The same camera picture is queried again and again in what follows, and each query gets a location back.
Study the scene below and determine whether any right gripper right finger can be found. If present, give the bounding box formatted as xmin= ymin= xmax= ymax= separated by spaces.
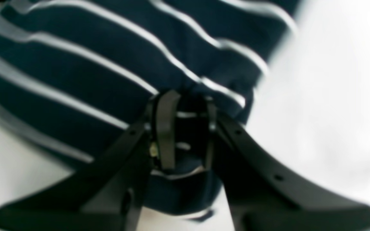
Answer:
xmin=205 ymin=98 xmax=370 ymax=231

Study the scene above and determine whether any navy white striped t-shirt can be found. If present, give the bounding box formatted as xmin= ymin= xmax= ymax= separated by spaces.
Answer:
xmin=0 ymin=0 xmax=301 ymax=222

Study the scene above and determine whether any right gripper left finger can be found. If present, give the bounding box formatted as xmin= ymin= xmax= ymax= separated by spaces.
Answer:
xmin=0 ymin=90 xmax=181 ymax=231

